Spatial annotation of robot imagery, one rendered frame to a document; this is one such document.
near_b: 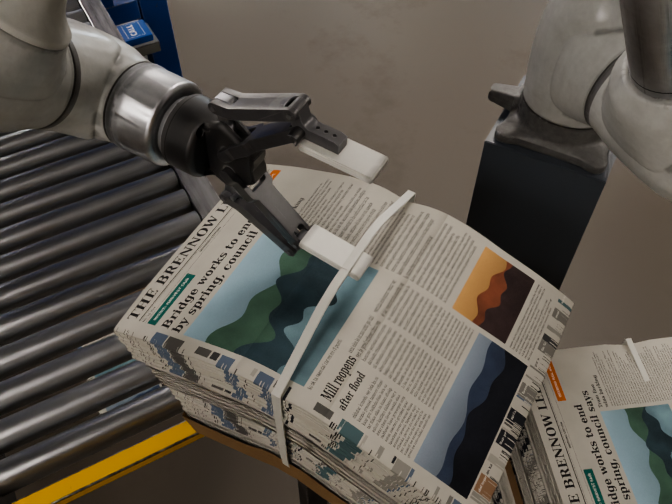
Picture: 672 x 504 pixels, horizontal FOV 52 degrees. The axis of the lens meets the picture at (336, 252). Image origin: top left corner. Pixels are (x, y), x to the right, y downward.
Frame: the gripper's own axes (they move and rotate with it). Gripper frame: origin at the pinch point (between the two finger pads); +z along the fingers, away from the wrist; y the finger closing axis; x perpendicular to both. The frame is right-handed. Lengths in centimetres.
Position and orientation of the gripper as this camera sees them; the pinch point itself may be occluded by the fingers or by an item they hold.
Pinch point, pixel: (361, 216)
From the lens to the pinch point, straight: 62.3
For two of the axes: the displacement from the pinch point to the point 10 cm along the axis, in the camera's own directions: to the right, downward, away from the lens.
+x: -5.1, 6.9, -5.2
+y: -0.5, 5.8, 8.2
